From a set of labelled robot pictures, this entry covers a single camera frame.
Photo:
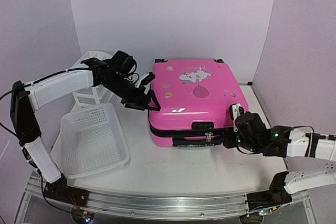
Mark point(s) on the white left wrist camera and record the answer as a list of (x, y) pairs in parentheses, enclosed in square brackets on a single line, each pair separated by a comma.
[(145, 79)]

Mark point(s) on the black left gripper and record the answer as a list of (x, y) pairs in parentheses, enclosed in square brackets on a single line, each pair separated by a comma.
[(136, 102)]

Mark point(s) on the pink cartoon hard-shell suitcase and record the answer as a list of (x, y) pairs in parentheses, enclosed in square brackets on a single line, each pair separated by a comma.
[(194, 96)]

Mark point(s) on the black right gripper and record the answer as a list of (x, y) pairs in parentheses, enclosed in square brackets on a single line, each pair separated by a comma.
[(227, 141)]

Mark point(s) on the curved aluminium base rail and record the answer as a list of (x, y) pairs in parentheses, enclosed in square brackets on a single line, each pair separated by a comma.
[(182, 208)]

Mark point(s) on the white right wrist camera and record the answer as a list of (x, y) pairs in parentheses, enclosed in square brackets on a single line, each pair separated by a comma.
[(235, 110)]

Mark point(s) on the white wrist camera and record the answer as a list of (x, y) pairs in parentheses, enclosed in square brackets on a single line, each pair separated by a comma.
[(235, 110), (145, 79)]

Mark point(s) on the white perforated plastic basket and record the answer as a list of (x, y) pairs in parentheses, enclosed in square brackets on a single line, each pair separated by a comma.
[(92, 142)]

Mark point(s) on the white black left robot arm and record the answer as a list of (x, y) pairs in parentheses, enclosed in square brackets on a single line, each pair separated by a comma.
[(27, 98)]

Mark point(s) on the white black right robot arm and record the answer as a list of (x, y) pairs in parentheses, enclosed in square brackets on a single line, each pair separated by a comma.
[(294, 143)]

